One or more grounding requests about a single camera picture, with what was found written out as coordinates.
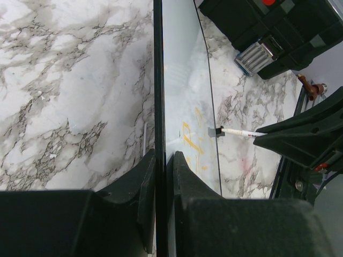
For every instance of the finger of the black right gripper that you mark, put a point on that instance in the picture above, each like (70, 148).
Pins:
(308, 150)
(323, 120)

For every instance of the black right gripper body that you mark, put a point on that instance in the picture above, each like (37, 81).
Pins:
(297, 182)

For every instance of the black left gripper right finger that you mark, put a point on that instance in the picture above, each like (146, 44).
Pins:
(206, 224)

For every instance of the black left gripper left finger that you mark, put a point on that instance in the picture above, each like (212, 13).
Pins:
(117, 220)

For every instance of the white whiteboard marker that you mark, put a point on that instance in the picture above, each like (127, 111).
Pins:
(242, 133)

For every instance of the white whiteboard with black frame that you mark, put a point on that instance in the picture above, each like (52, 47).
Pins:
(184, 109)

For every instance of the black plastic toolbox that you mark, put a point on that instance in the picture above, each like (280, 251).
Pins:
(296, 31)

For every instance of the brown cable connector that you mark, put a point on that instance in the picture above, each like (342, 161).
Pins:
(313, 90)

